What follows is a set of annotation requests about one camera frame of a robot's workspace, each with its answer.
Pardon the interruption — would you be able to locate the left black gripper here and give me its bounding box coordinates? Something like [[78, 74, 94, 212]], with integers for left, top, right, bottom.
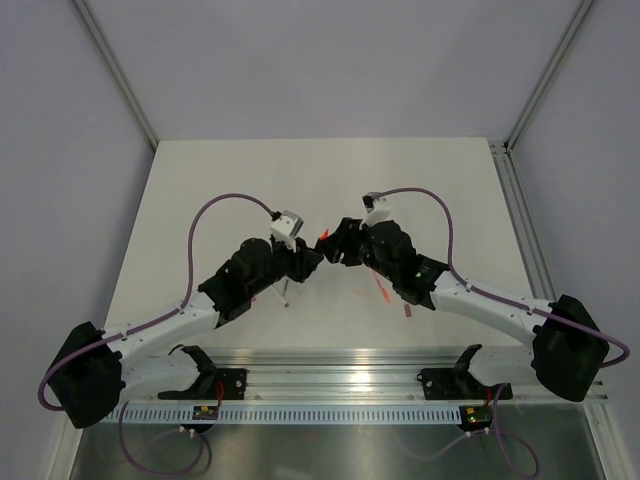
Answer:
[[248, 237, 322, 298]]

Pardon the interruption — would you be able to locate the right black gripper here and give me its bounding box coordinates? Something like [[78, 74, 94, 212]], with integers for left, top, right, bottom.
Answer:
[[317, 217, 398, 283]]

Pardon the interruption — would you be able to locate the purple white pen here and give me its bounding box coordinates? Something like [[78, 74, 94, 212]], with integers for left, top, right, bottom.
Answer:
[[271, 286, 290, 308]]

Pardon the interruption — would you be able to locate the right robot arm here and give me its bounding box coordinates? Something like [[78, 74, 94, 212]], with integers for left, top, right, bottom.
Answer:
[[316, 218, 609, 402]]

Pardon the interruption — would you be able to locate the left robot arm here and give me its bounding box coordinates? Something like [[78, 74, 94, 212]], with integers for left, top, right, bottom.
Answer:
[[46, 239, 323, 429]]

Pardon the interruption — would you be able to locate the orange thin pen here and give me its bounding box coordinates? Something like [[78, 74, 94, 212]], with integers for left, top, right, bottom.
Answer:
[[372, 271, 391, 304]]

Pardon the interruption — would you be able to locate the left circuit board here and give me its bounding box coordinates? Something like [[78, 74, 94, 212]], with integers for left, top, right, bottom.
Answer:
[[192, 405, 219, 421]]

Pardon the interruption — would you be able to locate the circuit board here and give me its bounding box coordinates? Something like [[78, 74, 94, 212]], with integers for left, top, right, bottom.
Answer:
[[192, 405, 219, 421], [459, 406, 493, 431]]

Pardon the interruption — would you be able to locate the right circuit board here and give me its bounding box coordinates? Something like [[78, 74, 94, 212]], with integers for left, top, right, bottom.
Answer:
[[459, 406, 493, 431]]

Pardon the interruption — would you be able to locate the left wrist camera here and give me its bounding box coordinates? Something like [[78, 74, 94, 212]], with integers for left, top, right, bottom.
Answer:
[[270, 210, 304, 252]]

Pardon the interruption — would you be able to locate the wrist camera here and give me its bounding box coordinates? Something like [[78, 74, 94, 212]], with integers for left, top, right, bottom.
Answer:
[[270, 210, 304, 252], [361, 192, 391, 227]]

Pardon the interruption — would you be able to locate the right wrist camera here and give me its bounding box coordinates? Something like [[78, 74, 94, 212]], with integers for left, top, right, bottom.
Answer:
[[361, 192, 391, 227]]

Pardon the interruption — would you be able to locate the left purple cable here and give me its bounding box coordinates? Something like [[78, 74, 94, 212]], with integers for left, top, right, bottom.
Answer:
[[38, 193, 276, 412]]

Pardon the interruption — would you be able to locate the purple cable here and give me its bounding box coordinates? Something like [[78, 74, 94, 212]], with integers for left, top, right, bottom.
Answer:
[[377, 187, 630, 369], [38, 193, 276, 412]]

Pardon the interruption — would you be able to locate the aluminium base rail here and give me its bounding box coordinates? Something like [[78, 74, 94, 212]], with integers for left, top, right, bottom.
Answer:
[[94, 347, 609, 401]]

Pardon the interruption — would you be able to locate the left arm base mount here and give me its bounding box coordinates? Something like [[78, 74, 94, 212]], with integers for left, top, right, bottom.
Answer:
[[158, 344, 247, 401]]

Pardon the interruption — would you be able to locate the white cable duct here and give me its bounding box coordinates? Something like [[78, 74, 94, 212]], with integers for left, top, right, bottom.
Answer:
[[104, 404, 461, 425]]

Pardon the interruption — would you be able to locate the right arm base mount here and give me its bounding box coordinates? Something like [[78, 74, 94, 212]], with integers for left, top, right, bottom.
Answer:
[[416, 344, 499, 401]]

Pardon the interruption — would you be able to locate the right side aluminium rail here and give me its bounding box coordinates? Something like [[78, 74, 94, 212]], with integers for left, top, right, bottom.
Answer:
[[488, 140, 557, 300]]

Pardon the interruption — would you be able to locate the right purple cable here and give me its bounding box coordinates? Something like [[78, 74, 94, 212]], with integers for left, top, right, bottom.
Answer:
[[377, 187, 630, 369]]

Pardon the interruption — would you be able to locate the left frame post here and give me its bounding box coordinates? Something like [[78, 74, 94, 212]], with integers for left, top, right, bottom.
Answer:
[[70, 0, 160, 152]]

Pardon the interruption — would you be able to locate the frame post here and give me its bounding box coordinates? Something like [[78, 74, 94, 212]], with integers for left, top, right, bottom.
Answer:
[[70, 0, 160, 152], [503, 0, 598, 154]]

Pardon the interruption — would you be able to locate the right frame post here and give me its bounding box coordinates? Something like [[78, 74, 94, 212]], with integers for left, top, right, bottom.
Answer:
[[503, 0, 598, 154]]

